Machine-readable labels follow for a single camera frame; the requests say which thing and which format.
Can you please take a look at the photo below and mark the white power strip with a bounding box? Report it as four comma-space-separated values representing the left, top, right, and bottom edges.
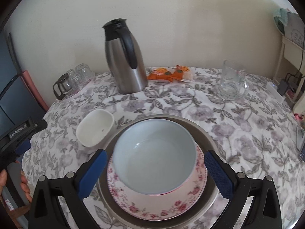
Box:
266, 82, 285, 103

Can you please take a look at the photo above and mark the white square bowl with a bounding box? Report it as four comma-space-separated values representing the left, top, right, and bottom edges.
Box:
75, 109, 116, 147

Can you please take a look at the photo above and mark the small glass cup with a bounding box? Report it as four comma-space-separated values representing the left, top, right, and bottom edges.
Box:
75, 63, 87, 73
70, 73, 84, 90
80, 66, 95, 82

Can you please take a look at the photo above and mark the clear glass mug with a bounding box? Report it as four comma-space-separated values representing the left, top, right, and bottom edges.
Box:
218, 60, 249, 100

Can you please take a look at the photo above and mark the floral fleece tablecloth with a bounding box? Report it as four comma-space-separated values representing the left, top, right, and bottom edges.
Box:
22, 68, 304, 228

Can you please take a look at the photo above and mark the orange snack packet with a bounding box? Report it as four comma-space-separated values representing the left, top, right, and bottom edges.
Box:
147, 67, 174, 83
171, 65, 193, 82

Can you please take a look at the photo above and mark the round floral bowl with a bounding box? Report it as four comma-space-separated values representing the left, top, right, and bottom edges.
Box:
112, 118, 197, 195

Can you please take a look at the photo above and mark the floral pink plate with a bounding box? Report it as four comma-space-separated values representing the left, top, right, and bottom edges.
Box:
107, 147, 207, 221

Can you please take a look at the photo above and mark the steel thermos jug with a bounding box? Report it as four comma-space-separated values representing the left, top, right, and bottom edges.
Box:
103, 18, 148, 94

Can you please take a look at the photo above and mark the person's left hand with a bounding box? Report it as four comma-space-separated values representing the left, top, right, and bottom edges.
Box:
1, 161, 31, 209

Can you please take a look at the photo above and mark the black power adapter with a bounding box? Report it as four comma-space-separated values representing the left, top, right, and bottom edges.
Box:
277, 79, 290, 96

